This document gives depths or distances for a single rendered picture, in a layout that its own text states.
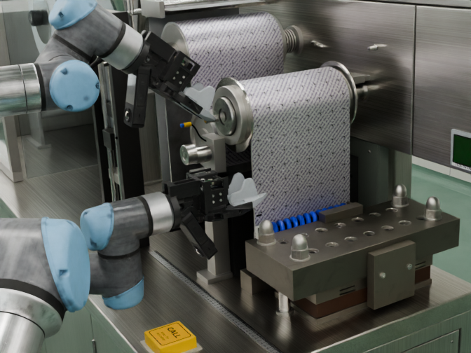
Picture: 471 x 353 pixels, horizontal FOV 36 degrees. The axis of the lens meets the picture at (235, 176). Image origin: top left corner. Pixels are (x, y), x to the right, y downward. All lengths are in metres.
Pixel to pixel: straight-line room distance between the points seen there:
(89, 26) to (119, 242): 0.37
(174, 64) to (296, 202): 0.38
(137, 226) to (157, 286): 0.28
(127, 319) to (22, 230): 0.53
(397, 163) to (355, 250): 0.51
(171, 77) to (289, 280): 0.42
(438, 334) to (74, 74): 0.84
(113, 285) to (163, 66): 0.40
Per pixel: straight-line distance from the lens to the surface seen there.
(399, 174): 1.84
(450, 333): 1.52
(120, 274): 1.31
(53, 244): 0.92
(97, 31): 1.28
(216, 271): 1.54
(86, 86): 1.14
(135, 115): 1.34
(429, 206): 1.49
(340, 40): 1.65
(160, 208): 1.30
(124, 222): 1.28
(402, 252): 1.40
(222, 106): 1.42
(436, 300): 1.47
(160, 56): 1.35
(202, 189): 1.34
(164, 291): 1.52
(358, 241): 1.39
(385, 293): 1.41
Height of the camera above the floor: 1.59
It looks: 18 degrees down
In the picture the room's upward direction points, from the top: 3 degrees counter-clockwise
